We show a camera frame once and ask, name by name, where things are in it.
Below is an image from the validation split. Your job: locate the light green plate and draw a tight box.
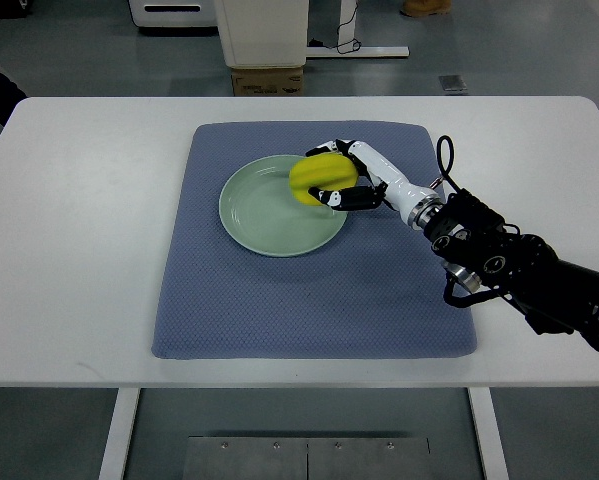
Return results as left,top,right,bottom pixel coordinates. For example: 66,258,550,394
219,155,347,257

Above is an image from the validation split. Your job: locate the left white table leg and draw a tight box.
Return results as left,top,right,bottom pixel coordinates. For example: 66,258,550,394
98,387,140,480

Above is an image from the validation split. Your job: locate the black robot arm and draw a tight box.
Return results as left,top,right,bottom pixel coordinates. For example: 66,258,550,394
424,188,599,351

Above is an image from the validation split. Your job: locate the tan shoe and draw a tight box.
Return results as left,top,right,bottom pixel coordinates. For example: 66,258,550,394
400,0,452,18

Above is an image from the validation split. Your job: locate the white cabinet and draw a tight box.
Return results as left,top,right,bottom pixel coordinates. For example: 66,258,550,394
214,0,309,69

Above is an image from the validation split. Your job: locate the white table leg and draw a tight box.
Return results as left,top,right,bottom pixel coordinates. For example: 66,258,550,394
468,387,509,480
98,387,140,480

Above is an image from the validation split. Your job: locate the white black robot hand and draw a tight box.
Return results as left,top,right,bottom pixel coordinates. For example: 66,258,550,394
306,139,443,230

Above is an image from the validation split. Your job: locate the black cable on floor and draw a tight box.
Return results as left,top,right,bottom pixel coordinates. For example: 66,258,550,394
309,0,363,55

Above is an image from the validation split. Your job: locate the yellow starfruit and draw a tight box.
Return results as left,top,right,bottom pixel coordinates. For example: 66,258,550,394
289,153,359,206

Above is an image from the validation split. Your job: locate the cardboard box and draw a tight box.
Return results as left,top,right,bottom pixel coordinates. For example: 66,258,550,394
231,67,304,97

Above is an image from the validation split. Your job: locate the white appliance with slot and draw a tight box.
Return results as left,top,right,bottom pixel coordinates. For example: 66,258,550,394
128,0,217,28

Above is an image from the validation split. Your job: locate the grey floor socket plate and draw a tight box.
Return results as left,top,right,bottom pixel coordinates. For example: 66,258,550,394
438,75,468,93

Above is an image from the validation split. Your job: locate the white desk leg base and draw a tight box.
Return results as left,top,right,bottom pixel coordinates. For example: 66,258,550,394
306,0,410,59

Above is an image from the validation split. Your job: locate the right white table leg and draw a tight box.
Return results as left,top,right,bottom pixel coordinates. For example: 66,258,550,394
468,387,509,480

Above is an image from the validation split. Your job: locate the metal base plate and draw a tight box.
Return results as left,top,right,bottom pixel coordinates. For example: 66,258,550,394
182,436,434,479

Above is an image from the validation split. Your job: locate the blue quilted mat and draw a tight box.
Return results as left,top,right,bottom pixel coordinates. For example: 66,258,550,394
152,121,477,360

